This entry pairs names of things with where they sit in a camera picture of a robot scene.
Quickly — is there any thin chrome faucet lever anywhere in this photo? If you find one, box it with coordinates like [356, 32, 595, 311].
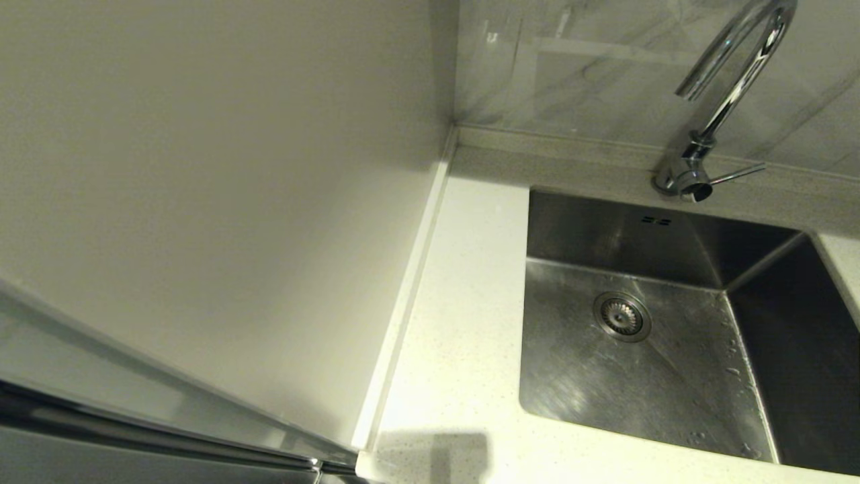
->
[709, 163, 767, 186]

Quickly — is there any stainless steel sink basin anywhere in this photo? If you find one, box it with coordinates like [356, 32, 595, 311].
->
[517, 187, 860, 477]

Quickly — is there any white countertop trim strip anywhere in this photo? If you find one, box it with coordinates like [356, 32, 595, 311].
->
[351, 128, 459, 452]

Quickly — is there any round metal drain strainer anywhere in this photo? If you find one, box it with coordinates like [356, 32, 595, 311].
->
[592, 290, 652, 343]

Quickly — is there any chrome gooseneck faucet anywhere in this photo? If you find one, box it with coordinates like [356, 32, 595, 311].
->
[652, 0, 799, 204]

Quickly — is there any shiny steel appliance edge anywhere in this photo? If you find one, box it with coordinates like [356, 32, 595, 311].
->
[0, 277, 360, 484]

